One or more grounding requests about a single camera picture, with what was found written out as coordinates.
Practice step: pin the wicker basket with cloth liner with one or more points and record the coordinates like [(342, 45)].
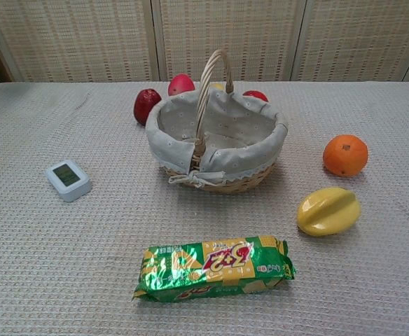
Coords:
[(225, 140)]

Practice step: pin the green cracker packet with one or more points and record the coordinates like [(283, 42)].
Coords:
[(211, 271)]

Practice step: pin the yellow starfruit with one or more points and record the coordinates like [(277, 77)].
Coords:
[(327, 212)]

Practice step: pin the small white digital clock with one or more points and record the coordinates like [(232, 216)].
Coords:
[(68, 179)]

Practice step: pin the dark red apple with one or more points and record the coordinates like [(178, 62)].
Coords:
[(145, 105)]

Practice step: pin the beige woven tablecloth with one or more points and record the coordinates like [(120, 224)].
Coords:
[(50, 262)]

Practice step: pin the orange fruit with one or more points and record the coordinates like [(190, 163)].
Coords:
[(345, 155)]

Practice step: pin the bright red fruit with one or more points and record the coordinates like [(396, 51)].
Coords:
[(256, 95)]

